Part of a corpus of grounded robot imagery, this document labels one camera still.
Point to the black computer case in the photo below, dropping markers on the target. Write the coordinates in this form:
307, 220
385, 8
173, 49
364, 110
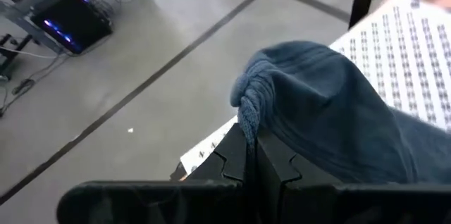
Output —
74, 23

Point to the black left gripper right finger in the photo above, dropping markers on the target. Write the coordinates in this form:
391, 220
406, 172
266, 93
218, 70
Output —
278, 167

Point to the white paper scrap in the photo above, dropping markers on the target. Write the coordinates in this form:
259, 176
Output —
130, 130

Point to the white perforated metal rack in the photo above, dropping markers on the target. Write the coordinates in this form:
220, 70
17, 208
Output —
405, 58

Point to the navy denim baseball cap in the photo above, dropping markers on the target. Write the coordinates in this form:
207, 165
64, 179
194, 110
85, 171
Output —
317, 111

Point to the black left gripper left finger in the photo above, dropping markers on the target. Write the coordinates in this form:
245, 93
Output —
229, 160

